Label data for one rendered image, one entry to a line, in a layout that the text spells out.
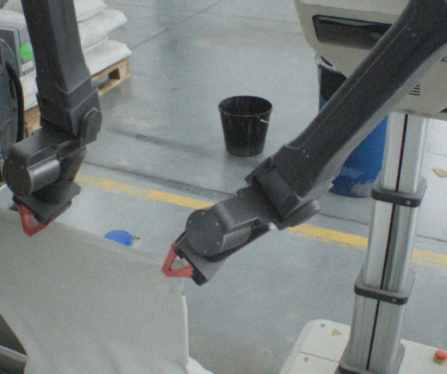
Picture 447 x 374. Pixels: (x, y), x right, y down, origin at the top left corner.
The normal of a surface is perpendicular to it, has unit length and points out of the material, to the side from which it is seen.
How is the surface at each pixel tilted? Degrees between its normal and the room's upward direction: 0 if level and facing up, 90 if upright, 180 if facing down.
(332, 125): 91
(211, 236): 75
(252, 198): 40
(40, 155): 102
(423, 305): 0
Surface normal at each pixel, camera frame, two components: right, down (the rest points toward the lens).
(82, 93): 0.81, 0.47
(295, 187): -0.76, 0.33
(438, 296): 0.00, -0.87
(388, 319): -0.40, 0.45
